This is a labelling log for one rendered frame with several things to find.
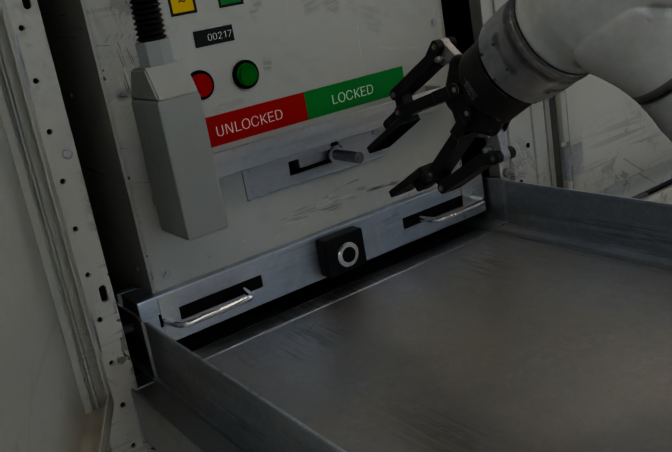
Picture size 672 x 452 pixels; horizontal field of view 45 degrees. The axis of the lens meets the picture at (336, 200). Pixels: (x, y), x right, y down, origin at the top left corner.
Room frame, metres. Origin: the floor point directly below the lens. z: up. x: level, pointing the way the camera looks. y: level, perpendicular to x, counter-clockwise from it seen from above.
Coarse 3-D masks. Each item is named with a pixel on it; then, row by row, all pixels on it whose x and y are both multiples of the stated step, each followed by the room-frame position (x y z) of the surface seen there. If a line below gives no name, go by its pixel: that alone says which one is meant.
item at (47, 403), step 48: (0, 0) 0.76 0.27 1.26; (0, 144) 0.73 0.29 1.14; (0, 192) 0.68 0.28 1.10; (0, 240) 0.63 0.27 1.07; (0, 288) 0.60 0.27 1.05; (48, 288) 0.75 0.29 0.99; (0, 336) 0.56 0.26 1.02; (48, 336) 0.70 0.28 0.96; (96, 336) 0.78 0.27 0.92; (0, 384) 0.53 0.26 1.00; (48, 384) 0.65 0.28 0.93; (0, 432) 0.50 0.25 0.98; (48, 432) 0.61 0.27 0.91; (96, 432) 0.72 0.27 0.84
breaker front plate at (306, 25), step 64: (128, 0) 0.89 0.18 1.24; (256, 0) 0.97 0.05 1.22; (320, 0) 1.02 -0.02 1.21; (384, 0) 1.07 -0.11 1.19; (128, 64) 0.88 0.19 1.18; (192, 64) 0.92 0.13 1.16; (256, 64) 0.96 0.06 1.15; (320, 64) 1.01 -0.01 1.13; (384, 64) 1.06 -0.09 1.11; (128, 128) 0.87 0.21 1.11; (384, 128) 1.06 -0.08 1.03; (448, 128) 1.12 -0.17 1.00; (256, 192) 0.94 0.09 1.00; (320, 192) 0.99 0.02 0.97; (384, 192) 1.05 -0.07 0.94; (192, 256) 0.89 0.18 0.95
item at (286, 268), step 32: (448, 192) 1.09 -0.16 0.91; (480, 192) 1.13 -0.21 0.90; (352, 224) 1.00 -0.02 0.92; (384, 224) 1.03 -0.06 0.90; (416, 224) 1.06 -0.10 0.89; (448, 224) 1.09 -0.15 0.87; (256, 256) 0.93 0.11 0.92; (288, 256) 0.94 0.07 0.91; (192, 288) 0.87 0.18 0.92; (224, 288) 0.89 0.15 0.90; (256, 288) 0.92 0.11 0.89; (288, 288) 0.94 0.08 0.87; (160, 320) 0.85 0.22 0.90
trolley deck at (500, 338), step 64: (448, 256) 1.02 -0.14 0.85; (512, 256) 0.98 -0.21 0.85; (576, 256) 0.94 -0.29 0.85; (320, 320) 0.88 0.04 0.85; (384, 320) 0.85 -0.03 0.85; (448, 320) 0.82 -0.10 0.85; (512, 320) 0.80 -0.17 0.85; (576, 320) 0.77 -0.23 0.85; (640, 320) 0.75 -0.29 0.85; (256, 384) 0.75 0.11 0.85; (320, 384) 0.73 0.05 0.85; (384, 384) 0.71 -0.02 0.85; (448, 384) 0.69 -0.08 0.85; (512, 384) 0.67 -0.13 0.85; (576, 384) 0.65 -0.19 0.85; (640, 384) 0.63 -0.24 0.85; (192, 448) 0.66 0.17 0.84; (384, 448) 0.60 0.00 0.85; (448, 448) 0.58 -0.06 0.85; (512, 448) 0.57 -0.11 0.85; (576, 448) 0.55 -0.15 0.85; (640, 448) 0.54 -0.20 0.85
